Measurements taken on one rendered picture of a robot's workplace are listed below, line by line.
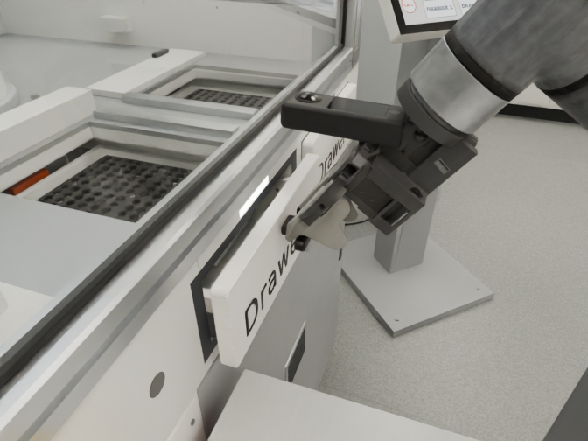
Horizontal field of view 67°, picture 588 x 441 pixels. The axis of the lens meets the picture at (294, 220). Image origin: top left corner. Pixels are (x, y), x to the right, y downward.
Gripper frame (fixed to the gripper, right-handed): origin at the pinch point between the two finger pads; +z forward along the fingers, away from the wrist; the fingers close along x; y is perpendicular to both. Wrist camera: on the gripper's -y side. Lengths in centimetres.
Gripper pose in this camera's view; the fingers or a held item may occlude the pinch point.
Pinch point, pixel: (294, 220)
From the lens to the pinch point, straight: 50.4
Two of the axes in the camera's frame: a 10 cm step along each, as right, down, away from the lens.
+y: 7.7, 6.3, 1.1
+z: -5.4, 5.6, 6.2
